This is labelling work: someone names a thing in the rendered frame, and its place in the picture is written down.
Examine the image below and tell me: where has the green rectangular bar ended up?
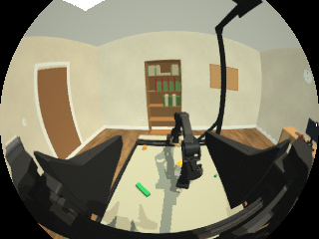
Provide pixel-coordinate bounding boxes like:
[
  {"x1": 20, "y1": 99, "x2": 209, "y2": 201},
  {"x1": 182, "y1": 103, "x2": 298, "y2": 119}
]
[{"x1": 137, "y1": 183, "x2": 151, "y2": 197}]

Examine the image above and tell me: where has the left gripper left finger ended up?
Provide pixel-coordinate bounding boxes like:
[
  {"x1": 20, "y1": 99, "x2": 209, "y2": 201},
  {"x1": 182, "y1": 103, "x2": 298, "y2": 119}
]
[{"x1": 33, "y1": 135, "x2": 123, "y2": 217}]

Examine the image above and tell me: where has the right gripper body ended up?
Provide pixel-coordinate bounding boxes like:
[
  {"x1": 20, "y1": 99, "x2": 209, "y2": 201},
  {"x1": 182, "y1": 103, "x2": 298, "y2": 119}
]
[{"x1": 176, "y1": 166, "x2": 190, "y2": 189}]

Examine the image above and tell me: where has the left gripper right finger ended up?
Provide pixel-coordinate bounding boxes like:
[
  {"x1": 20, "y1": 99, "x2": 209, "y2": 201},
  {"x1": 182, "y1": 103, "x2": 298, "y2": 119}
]
[{"x1": 204, "y1": 131, "x2": 290, "y2": 209}]

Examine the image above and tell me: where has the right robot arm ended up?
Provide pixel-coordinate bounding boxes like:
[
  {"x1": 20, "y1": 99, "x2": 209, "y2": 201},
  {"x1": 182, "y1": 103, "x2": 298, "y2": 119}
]
[{"x1": 170, "y1": 112, "x2": 203, "y2": 180}]

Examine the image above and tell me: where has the white cube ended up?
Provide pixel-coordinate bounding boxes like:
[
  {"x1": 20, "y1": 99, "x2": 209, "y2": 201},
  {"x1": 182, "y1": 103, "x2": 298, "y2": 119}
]
[{"x1": 174, "y1": 165, "x2": 181, "y2": 176}]

